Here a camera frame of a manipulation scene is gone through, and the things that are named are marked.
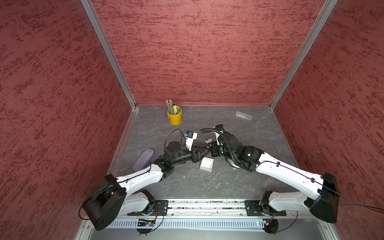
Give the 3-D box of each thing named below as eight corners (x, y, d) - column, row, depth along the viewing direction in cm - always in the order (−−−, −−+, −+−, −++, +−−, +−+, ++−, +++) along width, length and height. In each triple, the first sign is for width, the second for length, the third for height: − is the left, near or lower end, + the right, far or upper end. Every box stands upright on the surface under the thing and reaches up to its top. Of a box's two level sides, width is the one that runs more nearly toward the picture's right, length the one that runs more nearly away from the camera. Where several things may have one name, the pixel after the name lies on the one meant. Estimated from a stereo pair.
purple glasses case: (133, 170, 88) (131, 168, 86) (147, 149, 98) (146, 146, 95) (142, 174, 87) (140, 172, 84) (155, 152, 96) (154, 149, 93)
